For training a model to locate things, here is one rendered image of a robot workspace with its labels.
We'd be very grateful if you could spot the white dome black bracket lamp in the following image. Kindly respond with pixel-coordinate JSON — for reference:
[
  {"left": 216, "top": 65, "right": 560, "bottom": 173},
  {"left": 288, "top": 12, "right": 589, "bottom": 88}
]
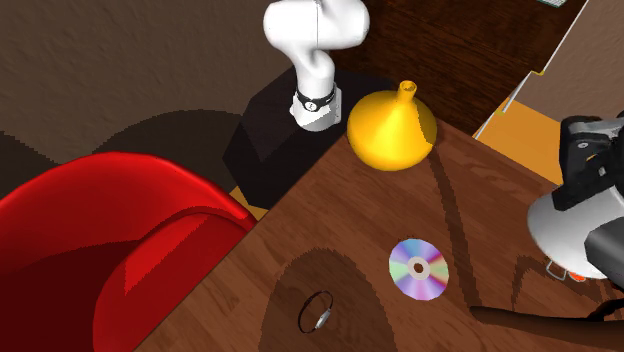
[{"left": 527, "top": 112, "right": 624, "bottom": 294}]

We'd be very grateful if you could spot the black bracelet with silver clasp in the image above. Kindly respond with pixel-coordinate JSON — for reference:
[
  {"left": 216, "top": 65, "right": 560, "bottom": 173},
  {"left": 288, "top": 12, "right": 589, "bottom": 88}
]
[{"left": 297, "top": 289, "right": 335, "bottom": 335}]

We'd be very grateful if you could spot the yellow funnel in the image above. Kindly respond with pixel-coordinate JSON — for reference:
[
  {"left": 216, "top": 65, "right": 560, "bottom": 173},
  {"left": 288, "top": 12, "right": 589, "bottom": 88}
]
[{"left": 346, "top": 80, "right": 438, "bottom": 173}]

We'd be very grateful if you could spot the black robot stand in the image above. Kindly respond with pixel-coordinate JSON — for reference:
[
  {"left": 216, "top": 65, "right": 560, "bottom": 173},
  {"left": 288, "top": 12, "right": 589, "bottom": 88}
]
[{"left": 221, "top": 67, "right": 396, "bottom": 211}]

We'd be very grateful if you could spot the red chair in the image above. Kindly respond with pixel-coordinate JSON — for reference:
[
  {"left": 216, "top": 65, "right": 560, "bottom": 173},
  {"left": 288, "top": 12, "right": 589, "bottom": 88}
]
[{"left": 0, "top": 150, "right": 259, "bottom": 352}]

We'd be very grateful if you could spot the brown wooden table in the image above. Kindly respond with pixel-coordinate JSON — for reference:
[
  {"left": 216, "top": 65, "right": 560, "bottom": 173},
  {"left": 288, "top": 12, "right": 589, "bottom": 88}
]
[{"left": 133, "top": 112, "right": 624, "bottom": 352}]

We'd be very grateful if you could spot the iridescent compact disc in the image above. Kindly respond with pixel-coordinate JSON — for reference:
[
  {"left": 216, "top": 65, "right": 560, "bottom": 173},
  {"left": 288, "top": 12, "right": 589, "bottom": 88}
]
[{"left": 388, "top": 238, "right": 450, "bottom": 302}]

